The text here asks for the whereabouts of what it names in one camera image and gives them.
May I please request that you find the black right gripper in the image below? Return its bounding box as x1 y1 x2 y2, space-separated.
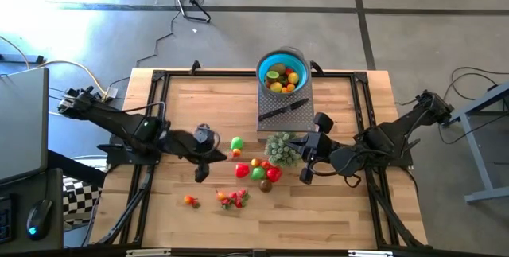
286 112 336 185

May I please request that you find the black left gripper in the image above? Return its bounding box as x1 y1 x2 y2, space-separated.
161 123 228 184

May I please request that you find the black kitchen knife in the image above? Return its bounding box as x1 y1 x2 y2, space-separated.
258 97 310 122

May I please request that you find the blue collapsible colander bowl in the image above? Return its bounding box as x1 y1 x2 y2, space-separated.
256 46 311 99

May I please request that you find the perforated grey metal stand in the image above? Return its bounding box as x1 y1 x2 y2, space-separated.
257 65 316 143

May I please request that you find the potted artificial succulent plant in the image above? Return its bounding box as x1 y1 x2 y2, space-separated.
264 131 306 169

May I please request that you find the black white checkerboard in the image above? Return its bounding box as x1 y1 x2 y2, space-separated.
62 176 105 226

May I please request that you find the black computer mouse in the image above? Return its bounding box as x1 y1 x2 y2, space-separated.
26 199 53 242

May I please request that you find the grey laptop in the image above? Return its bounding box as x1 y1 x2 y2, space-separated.
0 67 50 186

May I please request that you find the black power strip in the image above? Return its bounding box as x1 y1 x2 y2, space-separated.
0 54 45 64

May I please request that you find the black keyboard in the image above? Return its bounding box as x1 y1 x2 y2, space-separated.
0 195 17 246

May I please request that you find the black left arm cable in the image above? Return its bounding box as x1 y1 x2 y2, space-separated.
119 100 167 130

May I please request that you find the black aluminium table frame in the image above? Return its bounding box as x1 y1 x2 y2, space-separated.
89 60 429 250

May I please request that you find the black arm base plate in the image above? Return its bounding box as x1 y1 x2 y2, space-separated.
97 135 165 166
356 135 414 167

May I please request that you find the black fan cable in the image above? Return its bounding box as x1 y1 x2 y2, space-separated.
136 0 179 68

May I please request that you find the yellow floor cable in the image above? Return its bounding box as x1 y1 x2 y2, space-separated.
0 36 109 117

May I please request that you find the grey desk frame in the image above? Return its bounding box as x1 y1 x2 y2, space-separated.
439 80 509 204

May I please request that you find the black floor cable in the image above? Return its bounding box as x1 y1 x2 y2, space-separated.
435 65 509 161

